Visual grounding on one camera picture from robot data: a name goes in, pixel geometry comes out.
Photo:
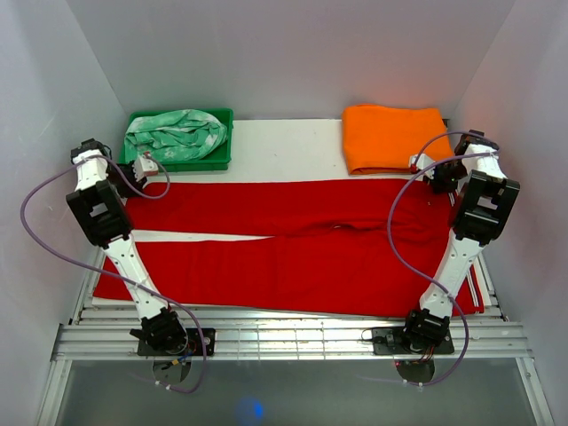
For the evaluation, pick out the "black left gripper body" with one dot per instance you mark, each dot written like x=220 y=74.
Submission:
x=117 y=178

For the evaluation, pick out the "aluminium frame rail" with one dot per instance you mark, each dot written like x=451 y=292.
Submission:
x=99 y=330

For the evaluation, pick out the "red trousers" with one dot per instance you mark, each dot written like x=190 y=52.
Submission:
x=363 y=246

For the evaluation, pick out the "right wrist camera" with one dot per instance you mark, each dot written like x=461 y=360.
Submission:
x=419 y=162

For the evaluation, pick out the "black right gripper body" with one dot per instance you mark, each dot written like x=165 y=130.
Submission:
x=447 y=176

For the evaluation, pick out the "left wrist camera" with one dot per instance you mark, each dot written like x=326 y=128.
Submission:
x=144 y=167

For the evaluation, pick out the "folded orange trousers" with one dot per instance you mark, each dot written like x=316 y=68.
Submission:
x=381 y=139

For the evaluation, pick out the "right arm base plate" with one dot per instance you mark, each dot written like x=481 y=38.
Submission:
x=391 y=341

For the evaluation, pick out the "green plastic bin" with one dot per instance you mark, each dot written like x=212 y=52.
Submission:
x=218 y=160

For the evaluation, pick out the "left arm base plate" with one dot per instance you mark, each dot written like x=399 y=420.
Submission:
x=193 y=348

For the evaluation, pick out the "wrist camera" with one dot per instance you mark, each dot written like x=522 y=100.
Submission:
x=144 y=167
x=419 y=162

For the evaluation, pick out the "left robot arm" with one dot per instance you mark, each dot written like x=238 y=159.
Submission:
x=97 y=204

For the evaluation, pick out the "green white patterned trousers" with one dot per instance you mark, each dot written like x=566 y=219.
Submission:
x=174 y=137

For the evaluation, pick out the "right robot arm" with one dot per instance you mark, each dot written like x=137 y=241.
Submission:
x=483 y=199

